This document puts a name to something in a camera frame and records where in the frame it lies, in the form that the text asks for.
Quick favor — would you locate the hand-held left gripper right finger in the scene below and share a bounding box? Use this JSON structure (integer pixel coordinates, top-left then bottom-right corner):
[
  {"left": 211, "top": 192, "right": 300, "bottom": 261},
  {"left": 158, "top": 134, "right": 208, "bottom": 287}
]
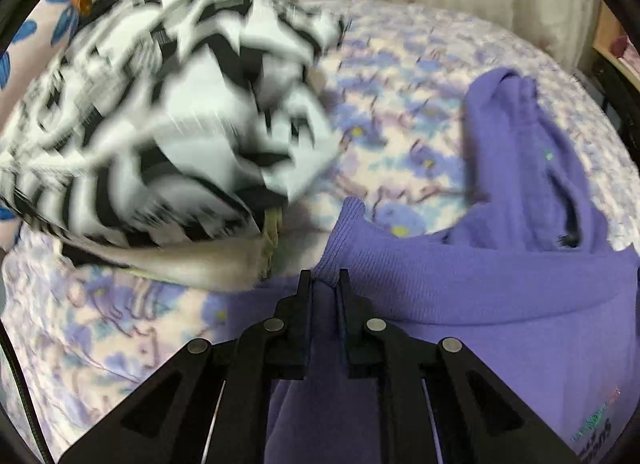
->
[{"left": 336, "top": 269, "right": 583, "bottom": 464}]

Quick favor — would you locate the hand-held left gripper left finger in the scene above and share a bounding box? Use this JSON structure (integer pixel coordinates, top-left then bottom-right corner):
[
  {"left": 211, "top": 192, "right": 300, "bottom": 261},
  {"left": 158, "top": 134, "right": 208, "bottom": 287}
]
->
[{"left": 57, "top": 269, "right": 313, "bottom": 464}]

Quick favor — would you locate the purple zip hoodie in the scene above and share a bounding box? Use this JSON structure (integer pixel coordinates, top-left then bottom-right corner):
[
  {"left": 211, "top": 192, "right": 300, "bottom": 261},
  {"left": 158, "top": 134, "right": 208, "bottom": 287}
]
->
[{"left": 265, "top": 67, "right": 640, "bottom": 464}]

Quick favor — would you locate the beige folded garment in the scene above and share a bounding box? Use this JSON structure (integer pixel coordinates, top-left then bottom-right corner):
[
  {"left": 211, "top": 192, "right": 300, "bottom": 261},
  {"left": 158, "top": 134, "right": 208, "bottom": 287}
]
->
[{"left": 120, "top": 204, "right": 283, "bottom": 292}]

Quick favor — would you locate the black and white printed garment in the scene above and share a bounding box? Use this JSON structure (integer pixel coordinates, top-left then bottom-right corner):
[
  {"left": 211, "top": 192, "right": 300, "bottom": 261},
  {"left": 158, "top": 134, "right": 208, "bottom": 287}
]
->
[{"left": 0, "top": 0, "right": 348, "bottom": 250}]

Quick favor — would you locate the purple cat print blanket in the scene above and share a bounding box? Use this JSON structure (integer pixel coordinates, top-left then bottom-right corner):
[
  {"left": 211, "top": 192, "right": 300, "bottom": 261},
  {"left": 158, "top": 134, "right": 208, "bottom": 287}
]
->
[{"left": 0, "top": 0, "right": 640, "bottom": 464}]

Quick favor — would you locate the blue floral pillow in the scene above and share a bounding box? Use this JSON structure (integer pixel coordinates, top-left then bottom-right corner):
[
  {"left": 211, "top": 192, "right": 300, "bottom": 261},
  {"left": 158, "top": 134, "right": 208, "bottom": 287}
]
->
[{"left": 0, "top": 0, "right": 88, "bottom": 90}]

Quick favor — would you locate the wooden shelf unit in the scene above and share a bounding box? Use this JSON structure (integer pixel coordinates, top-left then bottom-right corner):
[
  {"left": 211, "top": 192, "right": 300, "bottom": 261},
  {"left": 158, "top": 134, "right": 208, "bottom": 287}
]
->
[{"left": 592, "top": 0, "right": 640, "bottom": 95}]

